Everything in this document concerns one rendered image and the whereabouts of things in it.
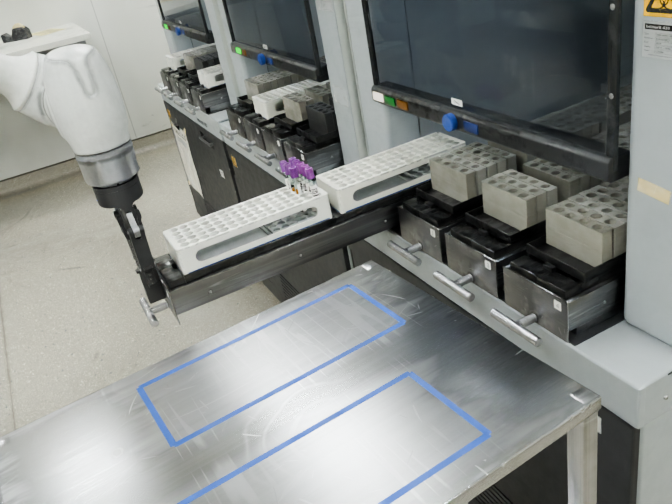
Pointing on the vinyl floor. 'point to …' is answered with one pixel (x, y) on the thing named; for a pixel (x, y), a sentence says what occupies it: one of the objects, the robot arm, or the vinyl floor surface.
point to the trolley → (314, 412)
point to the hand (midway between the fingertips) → (151, 282)
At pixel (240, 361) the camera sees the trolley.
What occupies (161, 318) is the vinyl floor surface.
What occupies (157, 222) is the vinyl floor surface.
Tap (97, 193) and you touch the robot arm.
